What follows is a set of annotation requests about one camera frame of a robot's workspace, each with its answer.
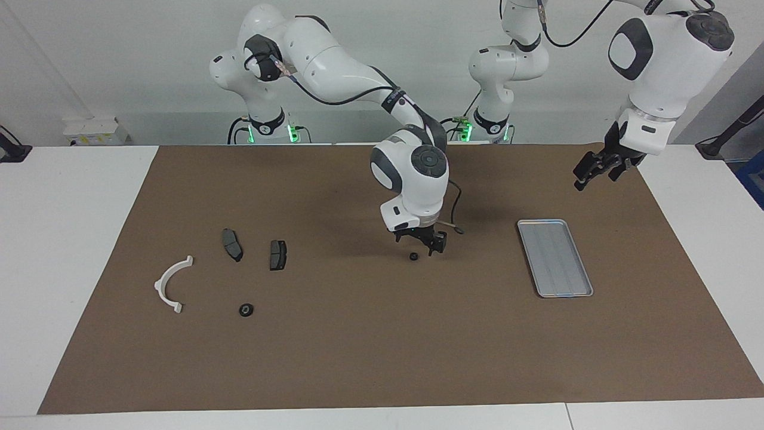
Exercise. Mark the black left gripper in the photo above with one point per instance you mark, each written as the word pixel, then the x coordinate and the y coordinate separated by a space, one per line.
pixel 618 149

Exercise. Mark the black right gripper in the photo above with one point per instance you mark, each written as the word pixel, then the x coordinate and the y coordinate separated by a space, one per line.
pixel 421 231

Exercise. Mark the large black bearing gear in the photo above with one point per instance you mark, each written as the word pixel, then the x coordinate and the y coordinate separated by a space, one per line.
pixel 245 310

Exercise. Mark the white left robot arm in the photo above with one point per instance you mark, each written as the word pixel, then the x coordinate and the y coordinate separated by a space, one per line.
pixel 668 60

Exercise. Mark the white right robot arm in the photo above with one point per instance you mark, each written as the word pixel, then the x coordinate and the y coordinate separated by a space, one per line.
pixel 340 65

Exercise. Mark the silver metal tray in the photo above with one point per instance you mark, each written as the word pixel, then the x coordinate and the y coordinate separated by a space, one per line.
pixel 555 257

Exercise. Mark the black stand with pole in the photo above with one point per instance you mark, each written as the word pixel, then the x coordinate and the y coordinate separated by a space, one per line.
pixel 713 148

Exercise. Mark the brown table mat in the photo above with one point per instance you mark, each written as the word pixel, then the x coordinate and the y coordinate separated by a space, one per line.
pixel 358 346

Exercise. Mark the small dark grey brake pad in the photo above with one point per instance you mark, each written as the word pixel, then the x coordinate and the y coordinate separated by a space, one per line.
pixel 277 255

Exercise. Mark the blue crate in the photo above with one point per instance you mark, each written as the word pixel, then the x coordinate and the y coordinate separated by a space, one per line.
pixel 753 179

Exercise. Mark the large dark grey brake pad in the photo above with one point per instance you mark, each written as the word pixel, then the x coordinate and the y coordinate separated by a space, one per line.
pixel 233 245

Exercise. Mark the white power box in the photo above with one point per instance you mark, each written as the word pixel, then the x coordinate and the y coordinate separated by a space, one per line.
pixel 95 132

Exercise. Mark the black stand clamp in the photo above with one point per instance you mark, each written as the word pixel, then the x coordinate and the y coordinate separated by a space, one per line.
pixel 12 152

